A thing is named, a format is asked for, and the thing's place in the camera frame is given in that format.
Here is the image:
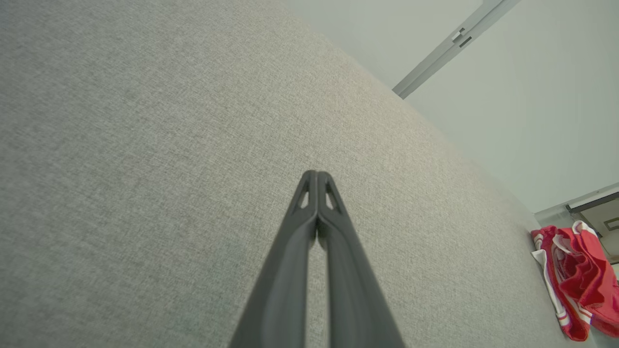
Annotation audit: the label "grey fabric sofa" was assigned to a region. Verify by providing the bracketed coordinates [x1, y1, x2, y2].
[0, 0, 603, 348]

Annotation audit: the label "red shirt with white sleeves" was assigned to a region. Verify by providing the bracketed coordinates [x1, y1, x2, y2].
[531, 225, 594, 342]

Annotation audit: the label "red shorts with white trim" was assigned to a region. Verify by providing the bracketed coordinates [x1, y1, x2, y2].
[551, 220, 619, 339]

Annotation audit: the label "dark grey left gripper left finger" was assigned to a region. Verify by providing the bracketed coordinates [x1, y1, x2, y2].
[227, 170, 319, 348]

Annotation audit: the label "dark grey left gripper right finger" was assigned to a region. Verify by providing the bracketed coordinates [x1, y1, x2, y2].
[318, 171, 407, 348]

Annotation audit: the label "grey double partition post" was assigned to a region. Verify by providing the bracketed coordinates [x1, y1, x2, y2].
[392, 0, 522, 100]

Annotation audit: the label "grey metal wall rail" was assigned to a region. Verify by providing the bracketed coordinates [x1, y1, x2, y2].
[534, 182, 619, 229]

